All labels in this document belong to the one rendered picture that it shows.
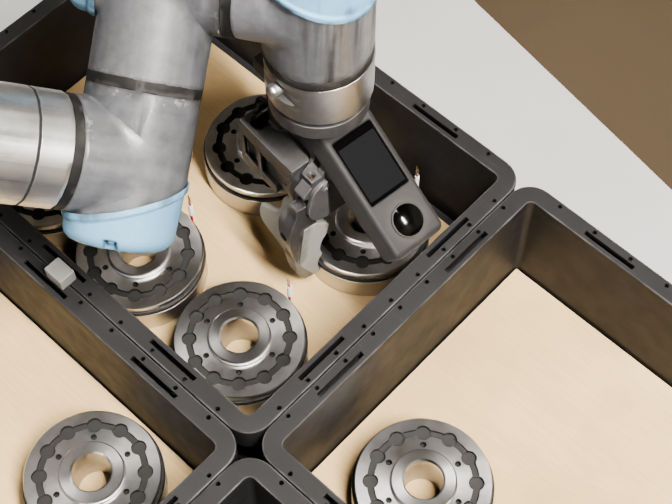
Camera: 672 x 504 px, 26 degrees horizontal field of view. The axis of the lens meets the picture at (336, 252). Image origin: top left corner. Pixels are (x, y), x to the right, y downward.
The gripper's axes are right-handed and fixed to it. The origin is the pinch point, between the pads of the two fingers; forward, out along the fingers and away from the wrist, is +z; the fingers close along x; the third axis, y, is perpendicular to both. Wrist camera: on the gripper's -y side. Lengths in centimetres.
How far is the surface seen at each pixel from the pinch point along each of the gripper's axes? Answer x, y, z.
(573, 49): -85, 42, 85
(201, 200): 4.7, 12.1, 2.0
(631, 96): -86, 29, 85
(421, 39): -28.0, 20.0, 15.0
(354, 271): 0.6, -2.7, -1.2
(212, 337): 12.8, -0.2, -1.7
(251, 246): 4.3, 5.9, 2.0
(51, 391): 24.2, 5.8, 2.0
